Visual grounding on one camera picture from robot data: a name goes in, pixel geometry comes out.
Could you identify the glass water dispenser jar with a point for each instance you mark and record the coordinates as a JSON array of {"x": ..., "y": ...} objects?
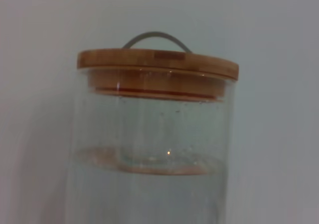
[{"x": 149, "y": 196}]

